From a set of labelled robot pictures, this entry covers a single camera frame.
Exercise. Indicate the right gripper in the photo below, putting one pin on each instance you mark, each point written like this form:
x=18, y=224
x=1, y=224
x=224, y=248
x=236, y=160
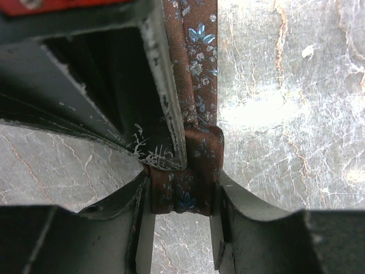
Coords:
x=69, y=87

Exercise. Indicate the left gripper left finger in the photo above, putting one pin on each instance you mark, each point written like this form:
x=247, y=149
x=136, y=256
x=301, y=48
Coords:
x=114, y=235

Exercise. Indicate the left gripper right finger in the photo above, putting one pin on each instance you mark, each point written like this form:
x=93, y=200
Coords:
x=250, y=235

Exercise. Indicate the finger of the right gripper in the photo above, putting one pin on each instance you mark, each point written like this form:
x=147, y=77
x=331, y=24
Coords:
x=126, y=76

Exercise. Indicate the brown floral tie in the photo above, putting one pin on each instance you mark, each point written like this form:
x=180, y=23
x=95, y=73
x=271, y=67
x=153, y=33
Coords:
x=192, y=37

